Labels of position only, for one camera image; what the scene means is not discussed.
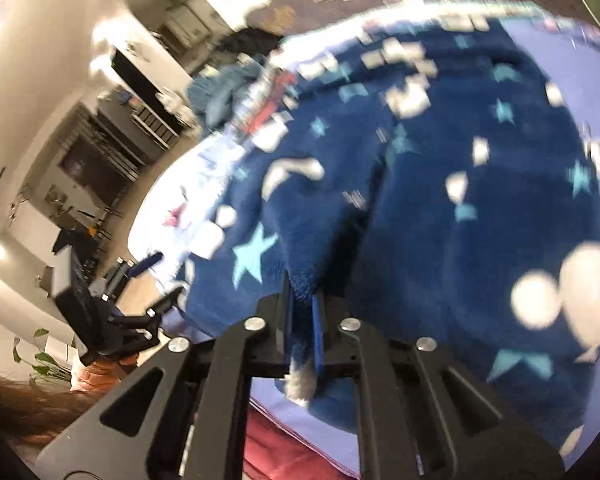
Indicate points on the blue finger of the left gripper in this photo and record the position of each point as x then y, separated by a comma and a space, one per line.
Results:
136, 269

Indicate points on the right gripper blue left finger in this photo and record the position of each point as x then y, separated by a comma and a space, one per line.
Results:
286, 307

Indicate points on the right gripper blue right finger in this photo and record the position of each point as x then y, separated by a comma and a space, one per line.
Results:
318, 331

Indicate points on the navy fleece star-pattern garment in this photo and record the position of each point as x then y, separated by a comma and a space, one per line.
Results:
430, 209

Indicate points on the teal blue clothing item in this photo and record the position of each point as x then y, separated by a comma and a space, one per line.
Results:
213, 98

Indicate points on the black clothing pile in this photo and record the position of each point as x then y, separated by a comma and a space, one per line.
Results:
251, 41

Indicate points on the person's left hand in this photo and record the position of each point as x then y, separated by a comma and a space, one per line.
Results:
98, 377

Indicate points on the green potted plant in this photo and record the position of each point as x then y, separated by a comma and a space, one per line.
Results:
43, 365

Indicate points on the periwinkle printed bed sheet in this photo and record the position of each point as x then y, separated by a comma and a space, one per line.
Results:
190, 185

